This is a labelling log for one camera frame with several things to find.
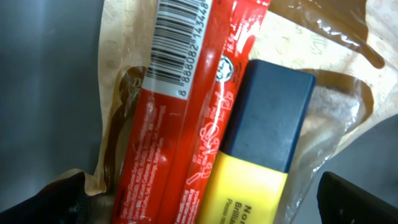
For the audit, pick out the red snack bar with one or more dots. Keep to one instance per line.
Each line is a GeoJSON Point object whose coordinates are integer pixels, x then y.
{"type": "Point", "coordinates": [198, 56]}

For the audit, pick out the brown transparent snack bag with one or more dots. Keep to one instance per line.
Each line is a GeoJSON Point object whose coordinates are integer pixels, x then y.
{"type": "Point", "coordinates": [223, 111]}

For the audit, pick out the yellow highlighter black cap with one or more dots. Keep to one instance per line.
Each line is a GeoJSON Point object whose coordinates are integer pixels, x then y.
{"type": "Point", "coordinates": [252, 165]}

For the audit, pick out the grey plastic mesh basket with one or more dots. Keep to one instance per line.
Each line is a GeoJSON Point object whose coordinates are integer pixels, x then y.
{"type": "Point", "coordinates": [71, 76]}

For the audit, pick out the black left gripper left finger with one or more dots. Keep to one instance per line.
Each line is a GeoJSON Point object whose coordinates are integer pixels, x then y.
{"type": "Point", "coordinates": [63, 201]}

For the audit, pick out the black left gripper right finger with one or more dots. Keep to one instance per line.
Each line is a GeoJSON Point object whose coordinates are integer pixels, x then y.
{"type": "Point", "coordinates": [341, 202]}

